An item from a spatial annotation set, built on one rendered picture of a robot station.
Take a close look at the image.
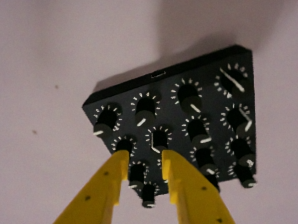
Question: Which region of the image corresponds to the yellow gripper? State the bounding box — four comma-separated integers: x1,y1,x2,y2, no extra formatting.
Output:
52,150,236,224

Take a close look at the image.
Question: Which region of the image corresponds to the black knob box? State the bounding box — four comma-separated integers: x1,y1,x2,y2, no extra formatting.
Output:
81,43,259,209

